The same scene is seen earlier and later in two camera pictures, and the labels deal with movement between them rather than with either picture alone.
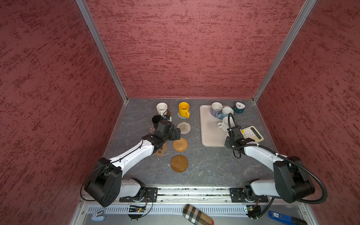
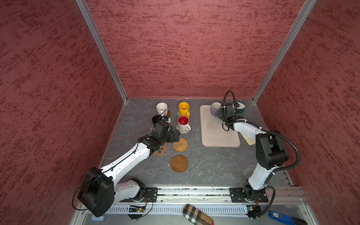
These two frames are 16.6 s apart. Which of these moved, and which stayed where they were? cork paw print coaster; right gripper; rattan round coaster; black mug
Moved: right gripper
Stayed: black mug; cork paw print coaster; rattan round coaster
